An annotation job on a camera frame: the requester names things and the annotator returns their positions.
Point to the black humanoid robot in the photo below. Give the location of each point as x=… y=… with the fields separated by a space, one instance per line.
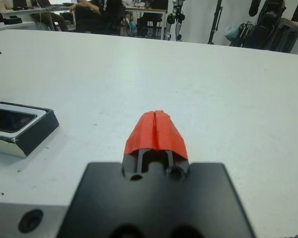
x=275 y=29

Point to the pale plastic bag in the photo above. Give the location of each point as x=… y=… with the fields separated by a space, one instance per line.
x=231 y=32

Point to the black office chair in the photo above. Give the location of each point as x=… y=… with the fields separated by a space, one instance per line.
x=119 y=15

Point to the silver humanoid robot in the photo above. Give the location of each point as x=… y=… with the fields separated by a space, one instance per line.
x=171 y=19

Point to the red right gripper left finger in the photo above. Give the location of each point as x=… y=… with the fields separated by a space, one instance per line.
x=141 y=134

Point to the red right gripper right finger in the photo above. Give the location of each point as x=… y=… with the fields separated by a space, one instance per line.
x=169 y=134

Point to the beige bag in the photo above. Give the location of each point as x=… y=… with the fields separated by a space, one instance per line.
x=5 y=3

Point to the person with VR headset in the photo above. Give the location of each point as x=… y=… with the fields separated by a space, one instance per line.
x=55 y=19

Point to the person in black T-shirt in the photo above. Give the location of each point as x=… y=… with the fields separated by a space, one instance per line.
x=94 y=15

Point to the black box with white insert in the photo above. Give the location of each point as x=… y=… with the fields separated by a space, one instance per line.
x=37 y=138

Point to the desk with wooden top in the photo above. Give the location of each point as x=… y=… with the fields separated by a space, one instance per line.
x=149 y=9

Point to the black tripod bundle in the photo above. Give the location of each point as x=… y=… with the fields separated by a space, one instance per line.
x=243 y=34

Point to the white side table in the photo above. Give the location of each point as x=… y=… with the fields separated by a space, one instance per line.
x=12 y=26

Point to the black light stand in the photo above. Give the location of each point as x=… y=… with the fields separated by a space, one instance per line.
x=217 y=19

